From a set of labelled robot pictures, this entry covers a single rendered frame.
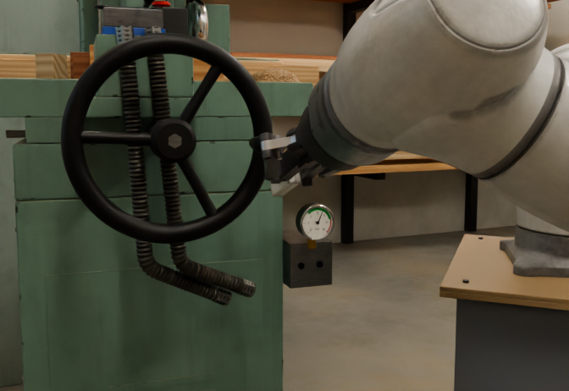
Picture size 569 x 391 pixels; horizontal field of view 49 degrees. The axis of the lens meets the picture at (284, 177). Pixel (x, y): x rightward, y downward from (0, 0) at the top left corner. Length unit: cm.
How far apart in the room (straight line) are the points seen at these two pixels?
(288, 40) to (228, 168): 280
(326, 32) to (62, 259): 309
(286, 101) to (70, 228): 42
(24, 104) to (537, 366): 84
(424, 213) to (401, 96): 400
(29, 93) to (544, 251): 81
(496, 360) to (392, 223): 334
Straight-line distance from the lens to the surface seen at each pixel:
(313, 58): 337
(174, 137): 85
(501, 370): 95
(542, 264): 96
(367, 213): 413
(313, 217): 106
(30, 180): 105
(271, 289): 113
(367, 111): 43
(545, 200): 46
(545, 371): 95
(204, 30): 131
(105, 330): 110
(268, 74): 111
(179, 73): 96
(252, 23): 376
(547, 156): 44
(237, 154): 107
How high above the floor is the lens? 85
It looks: 6 degrees down
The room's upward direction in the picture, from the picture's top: straight up
